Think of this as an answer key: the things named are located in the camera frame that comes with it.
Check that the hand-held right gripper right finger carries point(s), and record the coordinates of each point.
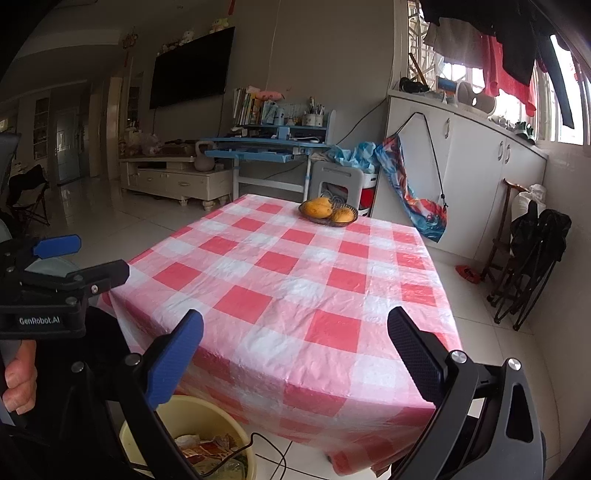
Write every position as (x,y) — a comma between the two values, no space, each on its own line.
(413,350)

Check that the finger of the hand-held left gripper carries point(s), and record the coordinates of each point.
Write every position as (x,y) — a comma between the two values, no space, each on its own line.
(101,276)
(57,246)

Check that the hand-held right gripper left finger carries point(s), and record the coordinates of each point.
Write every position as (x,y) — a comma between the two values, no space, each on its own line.
(175,360)

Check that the yellow plastic bin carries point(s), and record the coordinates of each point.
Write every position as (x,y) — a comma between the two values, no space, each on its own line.
(194,413)

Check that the red snack wrapper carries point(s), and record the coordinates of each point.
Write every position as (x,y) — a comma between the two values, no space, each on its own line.
(203,450)

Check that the person's left hand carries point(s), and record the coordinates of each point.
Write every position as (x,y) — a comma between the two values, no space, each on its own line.
(21,378)

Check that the small dark folding chair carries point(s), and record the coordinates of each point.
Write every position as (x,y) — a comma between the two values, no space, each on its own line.
(30,194)

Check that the red slipper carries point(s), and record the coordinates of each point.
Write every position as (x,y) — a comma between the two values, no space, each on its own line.
(467,272)

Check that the cream television stand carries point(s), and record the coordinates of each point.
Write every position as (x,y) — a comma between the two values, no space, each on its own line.
(175,177)

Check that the red white checkered tablecloth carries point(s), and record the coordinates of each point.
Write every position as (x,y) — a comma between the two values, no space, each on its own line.
(277,286)

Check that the clear plastic bag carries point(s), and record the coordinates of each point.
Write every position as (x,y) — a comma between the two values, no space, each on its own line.
(141,144)

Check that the small yellow mango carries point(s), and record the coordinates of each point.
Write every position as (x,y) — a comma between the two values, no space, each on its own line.
(344,214)

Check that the beige kettlebell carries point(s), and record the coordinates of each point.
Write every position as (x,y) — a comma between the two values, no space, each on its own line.
(204,159)

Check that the wooden chair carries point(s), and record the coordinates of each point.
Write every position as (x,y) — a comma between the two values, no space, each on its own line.
(505,217)

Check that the black folding chair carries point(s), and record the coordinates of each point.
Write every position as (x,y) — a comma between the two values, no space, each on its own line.
(540,244)

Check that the large yellow mango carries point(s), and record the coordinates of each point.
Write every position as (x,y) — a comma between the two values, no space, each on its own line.
(317,207)

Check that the white cabinet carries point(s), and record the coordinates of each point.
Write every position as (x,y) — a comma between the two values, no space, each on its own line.
(480,175)

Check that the white plastic stool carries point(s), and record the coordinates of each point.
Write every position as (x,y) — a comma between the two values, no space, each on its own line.
(337,177)

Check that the white bag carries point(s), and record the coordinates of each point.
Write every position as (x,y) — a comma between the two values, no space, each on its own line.
(531,198)

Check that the blue study desk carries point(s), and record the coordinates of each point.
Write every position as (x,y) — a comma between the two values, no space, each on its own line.
(258,150)

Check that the blue plastic bags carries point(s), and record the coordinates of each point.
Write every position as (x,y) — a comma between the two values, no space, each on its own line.
(355,157)

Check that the red hanging ornament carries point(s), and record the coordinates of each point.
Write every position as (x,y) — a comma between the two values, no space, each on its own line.
(130,39)

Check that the black television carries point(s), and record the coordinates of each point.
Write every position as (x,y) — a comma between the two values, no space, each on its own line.
(189,69)

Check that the row of books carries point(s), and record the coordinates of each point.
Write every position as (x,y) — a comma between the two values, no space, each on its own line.
(247,108)

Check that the pink plush toy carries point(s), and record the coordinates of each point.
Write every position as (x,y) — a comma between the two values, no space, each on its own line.
(270,95)

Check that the white pen holder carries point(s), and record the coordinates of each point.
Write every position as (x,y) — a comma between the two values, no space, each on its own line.
(313,120)

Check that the red hanging garment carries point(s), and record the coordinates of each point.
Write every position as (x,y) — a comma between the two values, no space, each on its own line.
(512,74)

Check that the white hanging garment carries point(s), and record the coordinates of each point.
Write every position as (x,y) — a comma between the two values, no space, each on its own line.
(452,44)

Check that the black hanging garment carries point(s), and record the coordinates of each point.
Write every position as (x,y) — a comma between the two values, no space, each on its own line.
(517,37)

